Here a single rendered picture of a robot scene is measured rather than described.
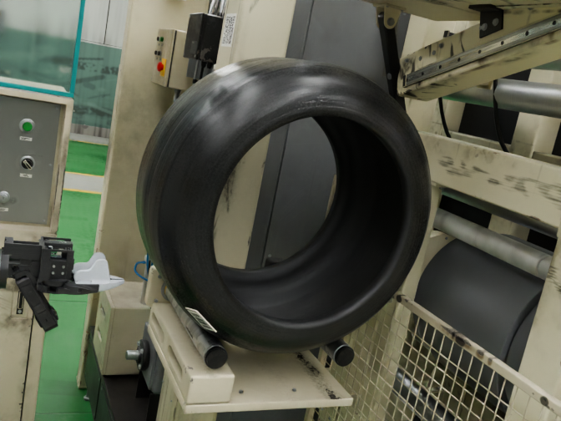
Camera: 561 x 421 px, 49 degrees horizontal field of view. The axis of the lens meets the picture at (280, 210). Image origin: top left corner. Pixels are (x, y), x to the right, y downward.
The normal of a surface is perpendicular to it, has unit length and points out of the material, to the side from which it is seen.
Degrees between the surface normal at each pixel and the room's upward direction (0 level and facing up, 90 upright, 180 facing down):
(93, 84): 90
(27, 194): 90
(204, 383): 90
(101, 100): 90
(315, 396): 0
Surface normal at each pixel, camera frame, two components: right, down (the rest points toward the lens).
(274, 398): 0.19, -0.96
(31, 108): 0.39, 0.26
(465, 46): -0.90, -0.09
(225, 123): -0.18, -0.31
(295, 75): 0.18, -0.51
